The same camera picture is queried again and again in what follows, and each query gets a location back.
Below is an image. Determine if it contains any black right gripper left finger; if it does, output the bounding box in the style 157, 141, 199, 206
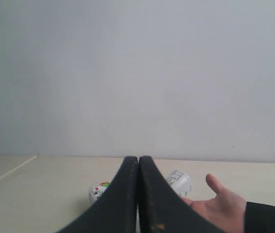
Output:
59, 156, 138, 233

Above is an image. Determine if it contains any open bare human hand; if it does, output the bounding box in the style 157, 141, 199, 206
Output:
183, 174, 247, 233

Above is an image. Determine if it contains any white floral label bottle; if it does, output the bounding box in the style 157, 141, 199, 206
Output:
88, 181, 110, 203

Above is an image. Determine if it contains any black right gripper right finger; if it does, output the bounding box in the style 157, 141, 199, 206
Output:
137, 156, 219, 233

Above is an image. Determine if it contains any white capped green label bottle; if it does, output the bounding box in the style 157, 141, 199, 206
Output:
165, 169, 192, 198

